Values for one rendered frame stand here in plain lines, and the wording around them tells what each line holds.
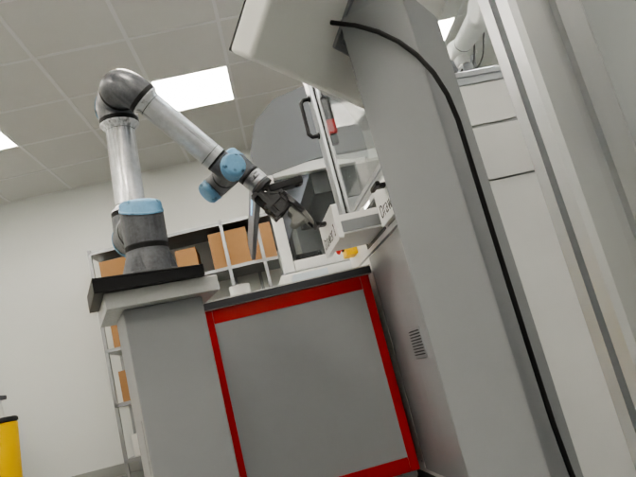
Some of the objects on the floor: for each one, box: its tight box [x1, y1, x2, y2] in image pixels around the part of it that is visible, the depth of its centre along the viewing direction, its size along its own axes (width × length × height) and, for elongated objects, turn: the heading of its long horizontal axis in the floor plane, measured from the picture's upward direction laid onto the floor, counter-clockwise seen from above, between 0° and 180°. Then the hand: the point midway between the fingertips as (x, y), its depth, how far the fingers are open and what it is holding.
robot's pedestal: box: [98, 274, 239, 477], centre depth 161 cm, size 30×30×76 cm
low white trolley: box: [203, 265, 420, 477], centre depth 229 cm, size 58×62×76 cm
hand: (311, 221), depth 202 cm, fingers open, 3 cm apart
